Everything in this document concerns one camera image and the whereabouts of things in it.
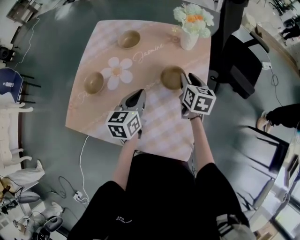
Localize black floor cable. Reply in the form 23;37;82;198
50;175;78;211

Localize table with pink tablecloth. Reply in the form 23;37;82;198
65;20;213;162

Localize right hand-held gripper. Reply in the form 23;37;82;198
178;69;217;120

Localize person's left forearm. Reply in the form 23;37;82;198
112;135;140;192

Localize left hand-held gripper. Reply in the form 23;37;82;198
105;89;148;141

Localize black mesh office chair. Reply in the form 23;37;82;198
208;0;270;100

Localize cream carved dressing table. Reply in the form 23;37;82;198
0;102;33;169

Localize person's black shirt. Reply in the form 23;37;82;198
83;153;249;240

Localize long white floor cable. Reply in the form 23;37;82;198
79;135;91;205

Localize thin white floor cable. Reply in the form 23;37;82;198
14;16;41;69

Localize person's right forearm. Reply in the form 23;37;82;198
190;116;215;175

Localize white ceramic vase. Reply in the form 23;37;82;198
180;31;199;51

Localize brown wooden bowl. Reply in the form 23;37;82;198
117;30;141;49
83;71;105;95
160;66;186;90

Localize blue chair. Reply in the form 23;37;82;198
0;67;42;104

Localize light wooden shelf unit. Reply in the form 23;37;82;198
6;0;39;24

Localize black metal frame rack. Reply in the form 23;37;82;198
238;125;290;211

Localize right gripper thin cable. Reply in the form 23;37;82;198
191;140;196;175

